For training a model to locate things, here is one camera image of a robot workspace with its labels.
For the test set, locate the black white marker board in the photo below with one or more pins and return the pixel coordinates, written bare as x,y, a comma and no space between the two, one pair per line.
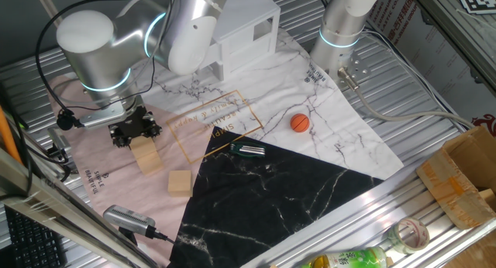
478,0

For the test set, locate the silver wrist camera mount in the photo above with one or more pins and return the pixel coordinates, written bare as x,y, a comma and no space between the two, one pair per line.
102,117

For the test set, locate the small gray clamped device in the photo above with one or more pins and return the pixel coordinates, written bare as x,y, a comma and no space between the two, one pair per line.
58,140

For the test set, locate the silver depth camera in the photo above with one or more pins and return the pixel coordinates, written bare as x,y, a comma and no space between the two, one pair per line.
128,219

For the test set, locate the marble pink black cloth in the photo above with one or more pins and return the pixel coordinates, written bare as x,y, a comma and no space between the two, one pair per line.
271,190

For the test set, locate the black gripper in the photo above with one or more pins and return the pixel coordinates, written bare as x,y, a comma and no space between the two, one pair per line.
133,124

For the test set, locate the green holder with silver bits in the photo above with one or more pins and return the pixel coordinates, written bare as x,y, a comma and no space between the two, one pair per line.
248,149

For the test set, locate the white sheet with red print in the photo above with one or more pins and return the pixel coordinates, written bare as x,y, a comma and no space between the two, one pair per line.
434,55

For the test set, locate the black keyboard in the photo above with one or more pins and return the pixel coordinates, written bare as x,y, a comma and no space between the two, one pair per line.
33,242

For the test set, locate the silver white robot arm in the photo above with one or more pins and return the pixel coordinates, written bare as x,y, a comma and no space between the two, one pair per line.
341,20

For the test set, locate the plain wooden cube block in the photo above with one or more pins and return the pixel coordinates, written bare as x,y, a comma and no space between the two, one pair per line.
142,146
180,183
150,163

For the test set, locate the white plastic drawer cabinet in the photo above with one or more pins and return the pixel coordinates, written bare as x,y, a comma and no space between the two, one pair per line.
248,28

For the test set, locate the brown cardboard box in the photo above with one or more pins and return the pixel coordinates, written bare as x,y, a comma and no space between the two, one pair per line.
457,179

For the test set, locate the orange pole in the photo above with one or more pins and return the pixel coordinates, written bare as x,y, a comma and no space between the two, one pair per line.
7,136

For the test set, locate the small orange basketball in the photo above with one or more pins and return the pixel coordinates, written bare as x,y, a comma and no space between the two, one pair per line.
300,122

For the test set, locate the aluminium frame beam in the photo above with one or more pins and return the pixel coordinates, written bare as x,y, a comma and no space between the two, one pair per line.
457,31

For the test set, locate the clear tape roll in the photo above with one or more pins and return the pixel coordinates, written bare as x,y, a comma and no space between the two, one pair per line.
408,235

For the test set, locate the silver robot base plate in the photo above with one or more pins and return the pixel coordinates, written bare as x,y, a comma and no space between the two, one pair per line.
358,68

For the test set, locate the aluminium frame post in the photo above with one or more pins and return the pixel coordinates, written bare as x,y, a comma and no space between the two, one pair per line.
58,208

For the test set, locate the green tea bottle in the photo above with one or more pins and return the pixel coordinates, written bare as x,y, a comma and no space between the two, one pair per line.
348,259

